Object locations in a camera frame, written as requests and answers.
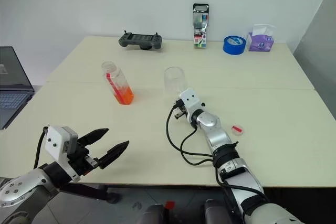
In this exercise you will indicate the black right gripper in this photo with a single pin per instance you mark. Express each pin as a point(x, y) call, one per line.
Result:
point(181, 114)

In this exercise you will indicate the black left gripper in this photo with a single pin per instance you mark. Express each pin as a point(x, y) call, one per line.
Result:
point(80, 158)

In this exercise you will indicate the clear plastic wine glass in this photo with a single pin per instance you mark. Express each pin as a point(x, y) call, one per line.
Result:
point(174, 82)

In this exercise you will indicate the bottle with orange liquid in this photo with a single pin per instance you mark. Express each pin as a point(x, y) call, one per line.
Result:
point(120, 90)

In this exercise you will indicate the white red bottle cap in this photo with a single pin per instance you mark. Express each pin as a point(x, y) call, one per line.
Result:
point(237, 130)

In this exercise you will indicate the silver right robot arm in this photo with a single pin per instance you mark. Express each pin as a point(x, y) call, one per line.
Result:
point(220, 140)

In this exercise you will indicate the black table leg foot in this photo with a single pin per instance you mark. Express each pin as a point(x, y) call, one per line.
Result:
point(89, 191)

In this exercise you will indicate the grey handheld remote controller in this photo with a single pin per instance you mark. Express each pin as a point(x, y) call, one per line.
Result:
point(140, 41)

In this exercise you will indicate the dark rounded shape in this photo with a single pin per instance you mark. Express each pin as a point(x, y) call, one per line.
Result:
point(152, 214)

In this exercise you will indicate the blue tape roll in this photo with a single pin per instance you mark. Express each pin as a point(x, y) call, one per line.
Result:
point(233, 48)

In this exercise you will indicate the marker pen pack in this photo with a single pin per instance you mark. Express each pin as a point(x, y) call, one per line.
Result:
point(200, 30)

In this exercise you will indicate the small red object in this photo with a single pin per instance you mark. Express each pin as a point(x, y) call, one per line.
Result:
point(169, 204)

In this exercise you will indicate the purple tissue box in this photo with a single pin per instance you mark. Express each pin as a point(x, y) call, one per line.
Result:
point(260, 44)

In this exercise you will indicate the dark grey laptop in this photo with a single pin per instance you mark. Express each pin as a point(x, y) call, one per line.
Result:
point(13, 87)

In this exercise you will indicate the grey partition panel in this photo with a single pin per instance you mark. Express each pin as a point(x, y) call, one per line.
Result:
point(321, 45)

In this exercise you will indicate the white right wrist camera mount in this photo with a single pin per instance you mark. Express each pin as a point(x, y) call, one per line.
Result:
point(191, 100)

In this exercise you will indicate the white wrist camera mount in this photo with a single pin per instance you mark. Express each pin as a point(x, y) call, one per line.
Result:
point(191, 100)
point(56, 140)

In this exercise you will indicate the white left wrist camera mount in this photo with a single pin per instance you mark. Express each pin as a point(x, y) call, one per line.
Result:
point(56, 140)

